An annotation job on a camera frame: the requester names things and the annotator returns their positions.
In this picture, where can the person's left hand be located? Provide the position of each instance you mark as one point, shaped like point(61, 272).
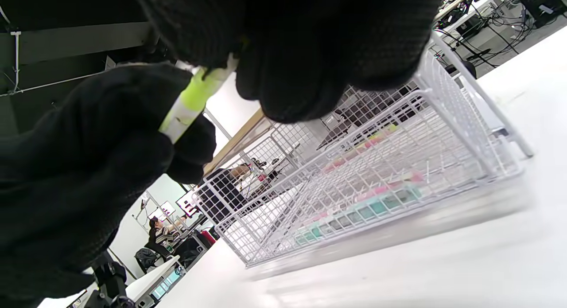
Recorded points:
point(88, 166)

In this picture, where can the person's right hand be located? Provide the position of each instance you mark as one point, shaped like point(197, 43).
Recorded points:
point(310, 33)

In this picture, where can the pink double-ended highlighter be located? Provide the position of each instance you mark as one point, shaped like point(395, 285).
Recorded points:
point(376, 190)
point(350, 155)

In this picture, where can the computer monitor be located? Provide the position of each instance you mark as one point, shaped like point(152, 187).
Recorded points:
point(187, 204)
point(165, 209)

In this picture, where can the black bags on chair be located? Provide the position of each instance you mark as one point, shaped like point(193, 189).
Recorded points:
point(148, 257)

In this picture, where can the black grey tracker controller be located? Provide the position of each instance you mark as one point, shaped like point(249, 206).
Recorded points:
point(110, 281)

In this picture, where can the white background table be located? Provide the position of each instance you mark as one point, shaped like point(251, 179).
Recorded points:
point(150, 277)

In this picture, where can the white background desk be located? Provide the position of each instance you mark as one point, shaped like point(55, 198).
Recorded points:
point(469, 11)

